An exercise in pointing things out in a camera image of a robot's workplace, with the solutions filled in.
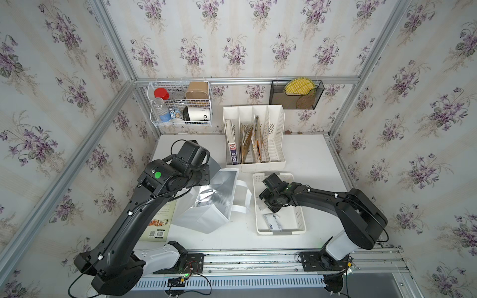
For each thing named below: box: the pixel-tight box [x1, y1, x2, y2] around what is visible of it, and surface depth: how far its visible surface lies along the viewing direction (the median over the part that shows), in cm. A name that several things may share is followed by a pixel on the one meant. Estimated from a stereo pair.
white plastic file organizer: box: [222, 104, 287, 173], surface depth 101 cm
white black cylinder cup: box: [182, 106, 210, 122], surface depth 95 cm
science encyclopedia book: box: [224, 119, 238, 165], surface depth 90 cm
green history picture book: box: [139, 199, 178, 243], surface depth 84 cm
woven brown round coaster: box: [295, 88, 316, 110], surface depth 100 cm
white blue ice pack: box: [262, 213, 283, 233], surface depth 83 cm
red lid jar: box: [154, 87, 170, 100], surface depth 94 cm
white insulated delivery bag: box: [171, 157, 253, 235], surface depth 77 cm
